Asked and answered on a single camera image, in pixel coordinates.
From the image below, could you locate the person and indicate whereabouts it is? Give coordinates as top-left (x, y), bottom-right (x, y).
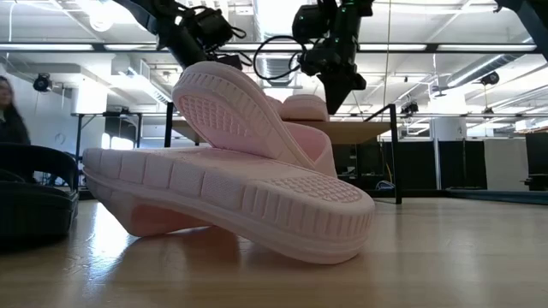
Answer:
top-left (0, 75), bottom-right (32, 145)

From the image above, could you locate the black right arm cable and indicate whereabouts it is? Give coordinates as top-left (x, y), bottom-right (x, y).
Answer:
top-left (253, 35), bottom-right (309, 81)

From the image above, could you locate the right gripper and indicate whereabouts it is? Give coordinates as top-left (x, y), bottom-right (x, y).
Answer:
top-left (298, 40), bottom-right (370, 116)

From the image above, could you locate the black metal rig frame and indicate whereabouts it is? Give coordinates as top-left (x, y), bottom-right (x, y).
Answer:
top-left (0, 0), bottom-right (548, 205)

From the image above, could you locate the black frame background table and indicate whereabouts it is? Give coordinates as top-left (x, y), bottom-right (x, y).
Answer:
top-left (69, 111), bottom-right (143, 172)

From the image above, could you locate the wooden shelf black metal frame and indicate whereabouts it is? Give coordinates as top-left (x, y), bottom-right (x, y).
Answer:
top-left (164, 101), bottom-right (403, 205)

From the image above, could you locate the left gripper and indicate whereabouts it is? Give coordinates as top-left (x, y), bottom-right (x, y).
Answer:
top-left (156, 25), bottom-right (245, 72)

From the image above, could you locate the black partition panel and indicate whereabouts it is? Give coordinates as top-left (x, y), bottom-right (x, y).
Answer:
top-left (436, 139), bottom-right (489, 191)

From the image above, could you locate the black monitor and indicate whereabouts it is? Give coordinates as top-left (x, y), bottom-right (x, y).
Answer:
top-left (524, 131), bottom-right (548, 192)

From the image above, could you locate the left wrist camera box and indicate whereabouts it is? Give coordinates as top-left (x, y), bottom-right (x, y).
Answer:
top-left (188, 6), bottom-right (235, 49)

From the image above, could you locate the black slide sandal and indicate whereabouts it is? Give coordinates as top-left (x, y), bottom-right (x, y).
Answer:
top-left (0, 143), bottom-right (80, 240)

